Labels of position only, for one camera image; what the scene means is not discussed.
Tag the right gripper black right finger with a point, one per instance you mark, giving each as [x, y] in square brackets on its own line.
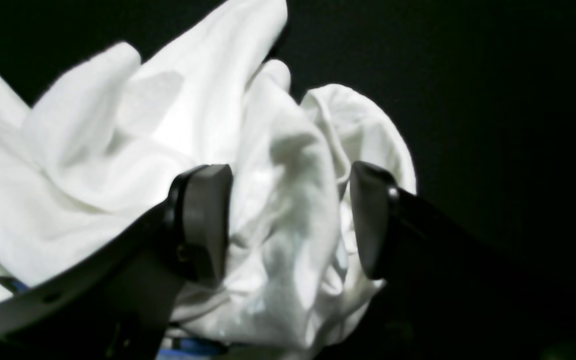
[448, 295]

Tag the black table cloth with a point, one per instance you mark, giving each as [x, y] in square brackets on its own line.
[482, 91]

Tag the white printed t-shirt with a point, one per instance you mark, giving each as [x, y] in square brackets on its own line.
[105, 142]

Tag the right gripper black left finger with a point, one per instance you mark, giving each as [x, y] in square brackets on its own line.
[117, 303]

